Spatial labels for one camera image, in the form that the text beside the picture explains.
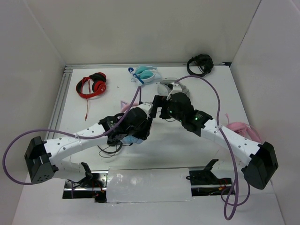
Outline blue pink cat-ear headphones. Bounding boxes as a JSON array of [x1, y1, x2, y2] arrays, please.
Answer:
[[120, 101, 143, 145]]

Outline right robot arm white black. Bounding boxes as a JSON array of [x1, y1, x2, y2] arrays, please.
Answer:
[[151, 93, 278, 190]]

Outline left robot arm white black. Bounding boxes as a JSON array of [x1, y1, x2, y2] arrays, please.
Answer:
[[24, 103, 156, 187]]

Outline grey white headphones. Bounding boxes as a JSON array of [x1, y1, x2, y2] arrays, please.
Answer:
[[157, 77, 190, 97]]

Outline teal white headphones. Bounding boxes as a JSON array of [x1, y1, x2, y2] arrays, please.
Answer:
[[127, 66, 162, 86]]

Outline small black on-ear headphones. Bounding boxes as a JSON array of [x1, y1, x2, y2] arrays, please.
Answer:
[[97, 142, 124, 159]]

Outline black headphones far corner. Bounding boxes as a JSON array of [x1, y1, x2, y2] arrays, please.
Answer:
[[186, 54, 214, 77]]

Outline red black headphones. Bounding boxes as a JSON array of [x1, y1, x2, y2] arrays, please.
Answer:
[[75, 72, 107, 120]]

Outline white taped cover plate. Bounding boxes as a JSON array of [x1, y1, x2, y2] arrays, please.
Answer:
[[106, 168, 192, 203]]

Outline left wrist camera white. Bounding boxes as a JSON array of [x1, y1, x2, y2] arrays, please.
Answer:
[[137, 102, 153, 116]]

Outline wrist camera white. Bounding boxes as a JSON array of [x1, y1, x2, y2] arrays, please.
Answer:
[[166, 82, 182, 100], [137, 102, 153, 116]]

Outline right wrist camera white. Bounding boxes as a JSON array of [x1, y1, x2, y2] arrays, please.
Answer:
[[166, 82, 182, 100]]

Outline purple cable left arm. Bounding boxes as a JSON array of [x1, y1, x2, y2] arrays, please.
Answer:
[[4, 86, 143, 186]]

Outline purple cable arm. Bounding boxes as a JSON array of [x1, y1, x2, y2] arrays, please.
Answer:
[[173, 75, 251, 221], [4, 86, 143, 186]]

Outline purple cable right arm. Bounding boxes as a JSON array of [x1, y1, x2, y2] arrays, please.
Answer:
[[173, 75, 251, 221]]

